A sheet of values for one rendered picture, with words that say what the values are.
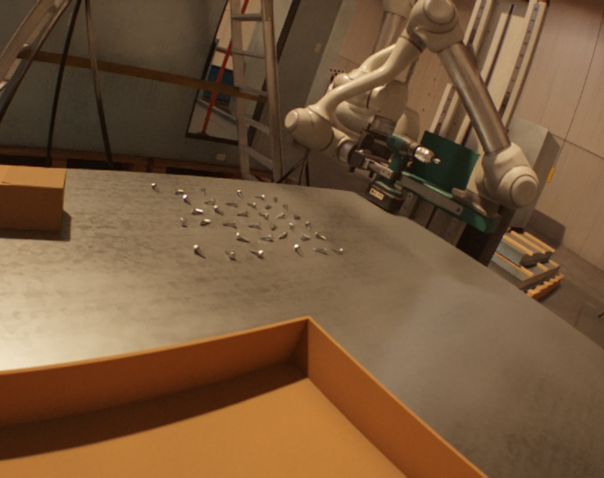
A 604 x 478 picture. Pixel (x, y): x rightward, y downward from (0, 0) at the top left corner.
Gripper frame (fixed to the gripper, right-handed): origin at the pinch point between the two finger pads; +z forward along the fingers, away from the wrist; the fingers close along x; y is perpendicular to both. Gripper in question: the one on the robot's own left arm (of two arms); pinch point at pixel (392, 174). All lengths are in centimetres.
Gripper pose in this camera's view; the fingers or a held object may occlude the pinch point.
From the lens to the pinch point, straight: 117.2
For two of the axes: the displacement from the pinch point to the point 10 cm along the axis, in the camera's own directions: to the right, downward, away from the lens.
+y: -3.2, 8.7, 3.7
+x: -7.6, -0.1, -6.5
